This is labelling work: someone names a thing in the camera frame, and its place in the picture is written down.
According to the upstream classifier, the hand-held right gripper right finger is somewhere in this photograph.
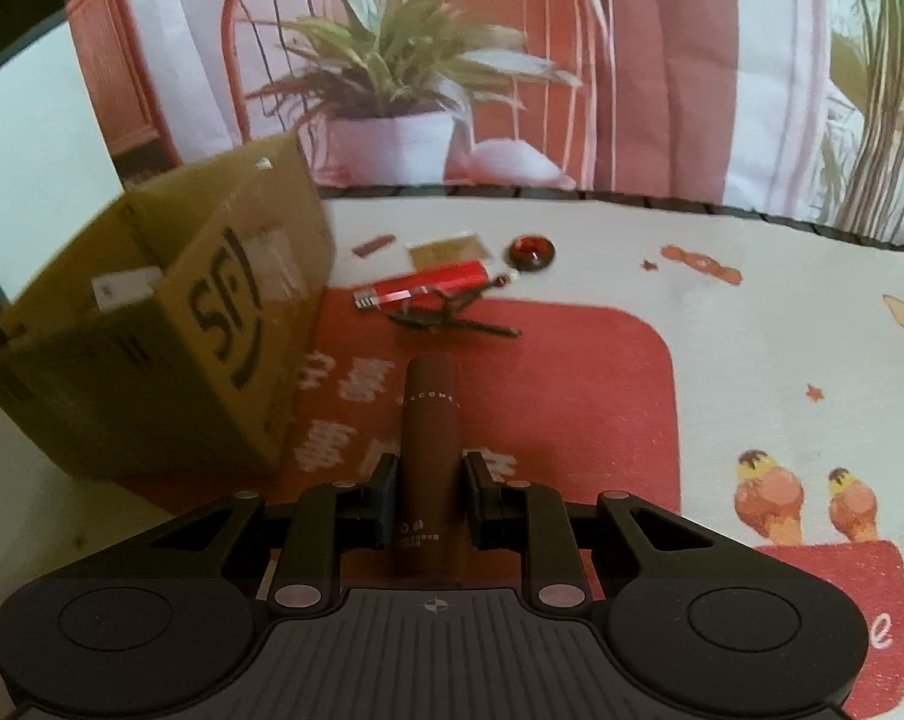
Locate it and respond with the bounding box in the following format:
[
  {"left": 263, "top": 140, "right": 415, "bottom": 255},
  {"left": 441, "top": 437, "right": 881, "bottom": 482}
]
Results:
[{"left": 462, "top": 450, "right": 730, "bottom": 608}]

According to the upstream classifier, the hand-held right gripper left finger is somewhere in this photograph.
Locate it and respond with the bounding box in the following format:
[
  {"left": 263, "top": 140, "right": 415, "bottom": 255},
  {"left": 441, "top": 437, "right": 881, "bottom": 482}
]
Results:
[{"left": 152, "top": 454, "right": 402, "bottom": 620}]

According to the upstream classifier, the brown cosmetic tube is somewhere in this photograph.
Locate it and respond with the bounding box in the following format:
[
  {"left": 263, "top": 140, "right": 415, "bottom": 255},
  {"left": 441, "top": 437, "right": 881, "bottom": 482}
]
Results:
[{"left": 398, "top": 352, "right": 464, "bottom": 586}]

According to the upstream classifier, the red lighter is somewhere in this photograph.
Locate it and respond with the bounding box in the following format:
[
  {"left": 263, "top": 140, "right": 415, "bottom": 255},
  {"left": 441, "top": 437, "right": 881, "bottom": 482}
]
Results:
[{"left": 353, "top": 260, "right": 490, "bottom": 312}]

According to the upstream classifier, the brown cardboard box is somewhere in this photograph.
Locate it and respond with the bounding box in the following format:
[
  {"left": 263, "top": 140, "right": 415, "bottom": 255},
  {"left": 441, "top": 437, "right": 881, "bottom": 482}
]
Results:
[{"left": 0, "top": 127, "right": 340, "bottom": 481}]

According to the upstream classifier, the round dark red ornament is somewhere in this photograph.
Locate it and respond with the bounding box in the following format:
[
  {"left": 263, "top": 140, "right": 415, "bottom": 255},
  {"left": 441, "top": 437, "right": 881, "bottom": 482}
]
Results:
[{"left": 506, "top": 235, "right": 556, "bottom": 272}]

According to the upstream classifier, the black hair clip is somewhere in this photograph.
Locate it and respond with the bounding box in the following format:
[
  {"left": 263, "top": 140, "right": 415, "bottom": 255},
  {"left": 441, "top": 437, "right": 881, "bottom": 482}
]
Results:
[{"left": 388, "top": 286, "right": 524, "bottom": 338}]

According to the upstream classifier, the gold card packet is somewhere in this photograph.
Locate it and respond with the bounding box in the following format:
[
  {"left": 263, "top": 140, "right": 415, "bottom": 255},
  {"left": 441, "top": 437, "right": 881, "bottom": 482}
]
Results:
[{"left": 407, "top": 232, "right": 492, "bottom": 271}]

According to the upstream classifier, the printed tablecloth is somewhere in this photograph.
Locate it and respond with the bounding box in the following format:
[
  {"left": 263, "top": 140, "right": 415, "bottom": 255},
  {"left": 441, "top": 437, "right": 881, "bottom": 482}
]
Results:
[{"left": 0, "top": 191, "right": 904, "bottom": 720}]

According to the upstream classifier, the printed backdrop cloth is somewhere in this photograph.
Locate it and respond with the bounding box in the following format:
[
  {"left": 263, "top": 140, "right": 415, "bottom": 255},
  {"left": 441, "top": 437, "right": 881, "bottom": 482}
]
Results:
[{"left": 54, "top": 0, "right": 904, "bottom": 248}]

